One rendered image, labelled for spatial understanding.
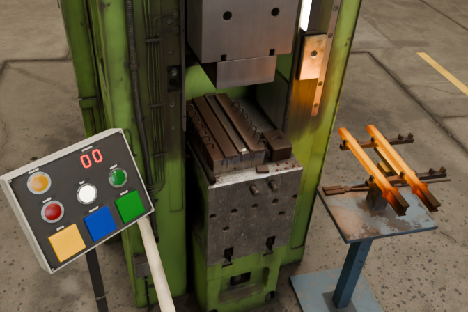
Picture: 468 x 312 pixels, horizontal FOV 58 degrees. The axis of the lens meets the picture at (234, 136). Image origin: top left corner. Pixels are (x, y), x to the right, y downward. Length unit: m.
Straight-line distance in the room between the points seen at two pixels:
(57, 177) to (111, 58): 0.39
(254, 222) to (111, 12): 0.95
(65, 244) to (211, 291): 0.91
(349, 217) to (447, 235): 1.28
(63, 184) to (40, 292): 1.28
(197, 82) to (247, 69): 0.57
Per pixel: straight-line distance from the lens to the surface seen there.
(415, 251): 2.77
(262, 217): 1.72
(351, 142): 1.67
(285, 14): 1.31
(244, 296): 2.13
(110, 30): 1.32
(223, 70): 1.30
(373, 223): 1.77
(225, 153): 1.52
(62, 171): 1.22
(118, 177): 1.28
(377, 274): 2.57
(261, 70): 1.36
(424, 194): 1.54
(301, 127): 1.77
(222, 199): 1.55
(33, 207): 1.21
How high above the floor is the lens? 1.93
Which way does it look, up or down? 36 degrees down
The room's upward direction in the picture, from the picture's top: 4 degrees clockwise
